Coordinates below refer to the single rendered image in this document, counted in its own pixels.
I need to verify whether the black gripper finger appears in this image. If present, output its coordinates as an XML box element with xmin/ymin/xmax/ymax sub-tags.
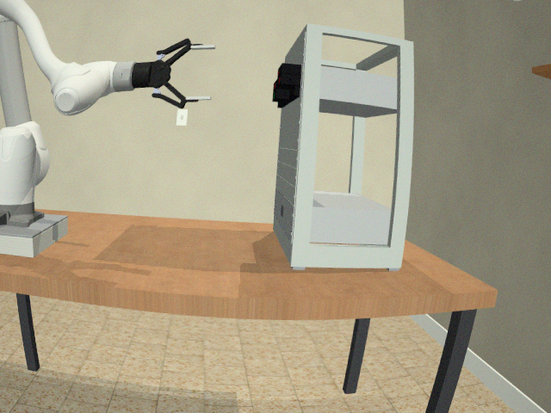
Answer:
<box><xmin>152</xmin><ymin>76</ymin><xmax>212</xmax><ymax>108</ymax></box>
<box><xmin>157</xmin><ymin>39</ymin><xmax>216</xmax><ymax>71</ymax></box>

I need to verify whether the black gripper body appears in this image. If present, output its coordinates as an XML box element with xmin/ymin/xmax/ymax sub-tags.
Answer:
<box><xmin>132</xmin><ymin>59</ymin><xmax>171</xmax><ymax>89</ymax></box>

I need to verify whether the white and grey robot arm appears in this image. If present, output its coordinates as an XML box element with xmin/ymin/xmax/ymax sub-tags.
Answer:
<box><xmin>0</xmin><ymin>0</ymin><xmax>137</xmax><ymax>227</ymax></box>

